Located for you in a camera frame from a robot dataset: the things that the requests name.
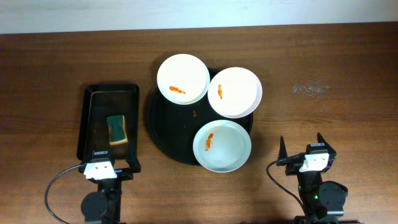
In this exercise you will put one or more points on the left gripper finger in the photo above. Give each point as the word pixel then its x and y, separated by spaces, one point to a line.
pixel 132 159
pixel 87 157

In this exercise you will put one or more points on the white plate top left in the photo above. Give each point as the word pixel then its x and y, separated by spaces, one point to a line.
pixel 183 79

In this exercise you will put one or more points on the pinkish white plate top right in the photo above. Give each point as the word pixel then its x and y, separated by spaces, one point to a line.
pixel 234 92

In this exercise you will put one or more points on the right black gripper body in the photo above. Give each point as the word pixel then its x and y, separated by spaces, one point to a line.
pixel 292 168

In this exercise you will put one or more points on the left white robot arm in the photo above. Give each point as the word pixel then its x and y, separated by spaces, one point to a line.
pixel 104 204

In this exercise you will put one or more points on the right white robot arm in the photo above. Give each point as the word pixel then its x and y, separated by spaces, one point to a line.
pixel 322 201

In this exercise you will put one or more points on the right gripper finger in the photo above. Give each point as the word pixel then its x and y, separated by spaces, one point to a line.
pixel 282 150
pixel 320 138

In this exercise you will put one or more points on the green and yellow sponge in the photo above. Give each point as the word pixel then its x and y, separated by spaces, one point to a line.
pixel 117 130

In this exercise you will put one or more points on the light grey plate bottom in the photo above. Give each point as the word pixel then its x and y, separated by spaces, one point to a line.
pixel 222 146

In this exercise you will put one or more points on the rectangular black tray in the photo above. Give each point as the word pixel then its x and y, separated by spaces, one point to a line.
pixel 101 101

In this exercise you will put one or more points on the round black serving tray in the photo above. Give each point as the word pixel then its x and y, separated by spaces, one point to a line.
pixel 173 127

